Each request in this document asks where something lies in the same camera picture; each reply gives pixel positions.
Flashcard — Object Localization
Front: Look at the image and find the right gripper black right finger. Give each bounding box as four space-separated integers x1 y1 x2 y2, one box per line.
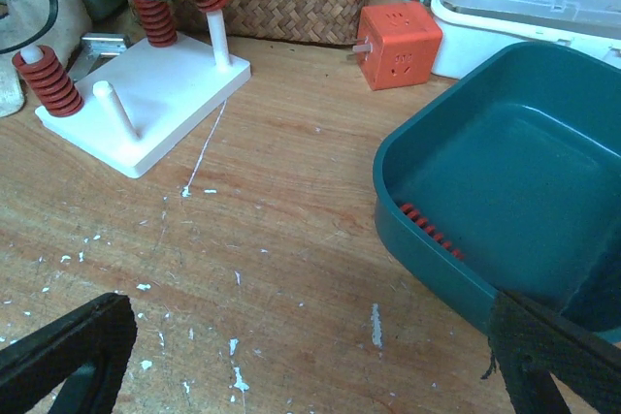
481 291 620 413

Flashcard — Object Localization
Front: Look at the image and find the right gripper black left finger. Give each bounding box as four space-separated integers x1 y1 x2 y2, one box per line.
1 293 137 413

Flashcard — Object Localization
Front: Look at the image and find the small red spring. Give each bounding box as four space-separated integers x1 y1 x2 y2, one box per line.
400 203 465 262

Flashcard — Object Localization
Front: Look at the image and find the beige work glove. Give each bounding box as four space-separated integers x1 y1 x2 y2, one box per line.
1 0 92 116

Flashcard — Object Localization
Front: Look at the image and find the white peg fixture board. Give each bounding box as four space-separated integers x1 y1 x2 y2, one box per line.
35 11 251 178

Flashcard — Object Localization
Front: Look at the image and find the teal plastic tray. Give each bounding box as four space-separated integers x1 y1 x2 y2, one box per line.
373 42 620 343

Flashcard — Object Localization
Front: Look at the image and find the small red box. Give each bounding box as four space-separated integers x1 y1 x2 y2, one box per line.
353 1 442 90

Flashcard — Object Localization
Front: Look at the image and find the clear white storage case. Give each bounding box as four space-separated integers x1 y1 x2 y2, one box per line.
431 0 620 79

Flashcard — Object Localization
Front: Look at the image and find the metal bracket clip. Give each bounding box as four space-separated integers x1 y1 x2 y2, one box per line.
67 33 132 81

